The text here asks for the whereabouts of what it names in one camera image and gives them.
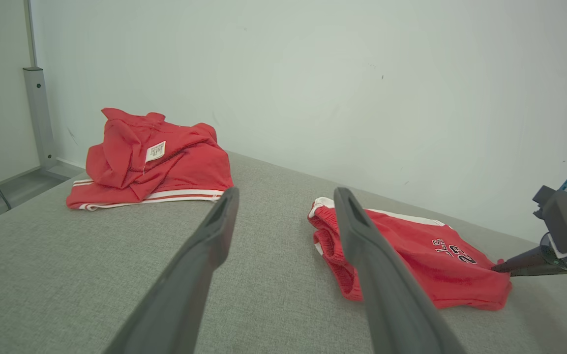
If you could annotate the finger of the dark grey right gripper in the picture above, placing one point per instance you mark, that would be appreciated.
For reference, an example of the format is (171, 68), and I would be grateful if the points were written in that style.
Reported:
(524, 263)

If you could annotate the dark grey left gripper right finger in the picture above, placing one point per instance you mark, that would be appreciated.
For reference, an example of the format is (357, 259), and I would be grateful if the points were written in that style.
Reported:
(391, 305)

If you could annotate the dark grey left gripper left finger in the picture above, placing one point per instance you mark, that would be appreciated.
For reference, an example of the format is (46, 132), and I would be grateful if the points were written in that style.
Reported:
(185, 305)

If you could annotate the red Bulls 23 shorts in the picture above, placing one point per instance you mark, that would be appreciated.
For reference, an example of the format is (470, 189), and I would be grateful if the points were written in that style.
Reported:
(426, 265)

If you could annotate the red jersey with white label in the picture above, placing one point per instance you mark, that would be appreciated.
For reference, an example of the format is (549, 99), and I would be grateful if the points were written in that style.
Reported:
(175, 167)

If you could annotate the grey fabric sofa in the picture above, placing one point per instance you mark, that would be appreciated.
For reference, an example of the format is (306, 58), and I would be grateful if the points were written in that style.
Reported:
(273, 246)

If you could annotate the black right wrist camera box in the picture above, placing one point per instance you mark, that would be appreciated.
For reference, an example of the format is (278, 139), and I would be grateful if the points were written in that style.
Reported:
(544, 195)

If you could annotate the grey metal floor rail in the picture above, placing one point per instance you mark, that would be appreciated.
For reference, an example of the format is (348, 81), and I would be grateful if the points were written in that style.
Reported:
(8, 183)

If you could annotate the grey metal frame post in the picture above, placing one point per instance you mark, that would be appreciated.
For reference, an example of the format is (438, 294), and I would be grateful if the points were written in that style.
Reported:
(37, 113)

